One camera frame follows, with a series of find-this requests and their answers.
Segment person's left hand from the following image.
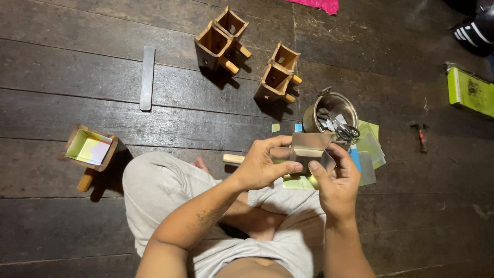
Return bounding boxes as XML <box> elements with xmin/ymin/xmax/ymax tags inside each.
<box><xmin>233</xmin><ymin>135</ymin><xmax>304</xmax><ymax>191</ymax></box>

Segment person's right hand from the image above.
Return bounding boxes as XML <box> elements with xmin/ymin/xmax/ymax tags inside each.
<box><xmin>308</xmin><ymin>143</ymin><xmax>361</xmax><ymax>223</ymax></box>

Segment wooden box mould with handle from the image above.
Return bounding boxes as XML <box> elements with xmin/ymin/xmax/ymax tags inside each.
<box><xmin>213</xmin><ymin>6</ymin><xmax>252</xmax><ymax>59</ymax></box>
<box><xmin>253</xmin><ymin>63</ymin><xmax>296</xmax><ymax>104</ymax></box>
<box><xmin>194</xmin><ymin>20</ymin><xmax>240</xmax><ymax>75</ymax></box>
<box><xmin>270</xmin><ymin>41</ymin><xmax>303</xmax><ymax>85</ymax></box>

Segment shiny metal sheet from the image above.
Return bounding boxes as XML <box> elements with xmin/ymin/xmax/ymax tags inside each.
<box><xmin>269</xmin><ymin>132</ymin><xmax>336</xmax><ymax>175</ymax></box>

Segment steel pot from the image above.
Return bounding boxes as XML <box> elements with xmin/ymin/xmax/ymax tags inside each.
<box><xmin>302</xmin><ymin>86</ymin><xmax>359</xmax><ymax>145</ymax></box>

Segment pink cloth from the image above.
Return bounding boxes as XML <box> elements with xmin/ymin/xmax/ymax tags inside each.
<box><xmin>285</xmin><ymin>0</ymin><xmax>339</xmax><ymax>15</ymax></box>

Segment person's beige shorts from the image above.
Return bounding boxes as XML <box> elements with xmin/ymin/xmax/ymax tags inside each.
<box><xmin>122</xmin><ymin>151</ymin><xmax>329</xmax><ymax>278</ymax></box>

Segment wooden mould with sheet lining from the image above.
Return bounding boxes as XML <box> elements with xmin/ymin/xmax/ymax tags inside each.
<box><xmin>59</xmin><ymin>124</ymin><xmax>119</xmax><ymax>192</ymax></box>

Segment person's foot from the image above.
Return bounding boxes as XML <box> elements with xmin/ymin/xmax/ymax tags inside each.
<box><xmin>189</xmin><ymin>156</ymin><xmax>211</xmax><ymax>175</ymax></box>

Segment black white striped shoe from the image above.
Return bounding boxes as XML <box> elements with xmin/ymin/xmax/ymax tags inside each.
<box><xmin>448</xmin><ymin>0</ymin><xmax>494</xmax><ymax>57</ymax></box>

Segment small hammer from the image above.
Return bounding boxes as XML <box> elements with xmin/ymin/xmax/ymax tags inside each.
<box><xmin>409</xmin><ymin>121</ymin><xmax>430</xmax><ymax>153</ymax></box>

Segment flat grey metal bar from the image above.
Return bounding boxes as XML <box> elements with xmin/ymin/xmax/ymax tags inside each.
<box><xmin>139</xmin><ymin>46</ymin><xmax>156</xmax><ymax>112</ymax></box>

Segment black-handled scissors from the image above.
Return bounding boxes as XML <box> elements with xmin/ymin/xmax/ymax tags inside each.
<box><xmin>316</xmin><ymin>108</ymin><xmax>361</xmax><ymax>142</ymax></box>

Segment green box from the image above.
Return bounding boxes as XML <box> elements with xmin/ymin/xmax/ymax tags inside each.
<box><xmin>444</xmin><ymin>62</ymin><xmax>494</xmax><ymax>119</ymax></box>

